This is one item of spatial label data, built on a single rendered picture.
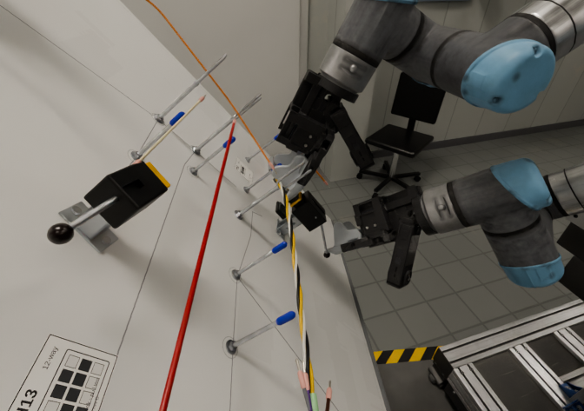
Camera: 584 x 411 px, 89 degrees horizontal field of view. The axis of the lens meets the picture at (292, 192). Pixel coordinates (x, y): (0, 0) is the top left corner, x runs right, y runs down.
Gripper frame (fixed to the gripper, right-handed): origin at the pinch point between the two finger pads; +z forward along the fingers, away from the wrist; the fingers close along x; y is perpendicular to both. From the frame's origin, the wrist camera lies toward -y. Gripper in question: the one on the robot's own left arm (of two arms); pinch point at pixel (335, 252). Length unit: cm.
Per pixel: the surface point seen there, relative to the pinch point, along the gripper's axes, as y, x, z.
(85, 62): 30, 41, 3
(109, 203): 6.2, 44.8, -11.0
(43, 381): -4.1, 48.1, -7.8
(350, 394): -21.4, 10.6, -2.5
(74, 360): -3.5, 46.4, -7.3
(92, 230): 5.7, 44.2, -5.5
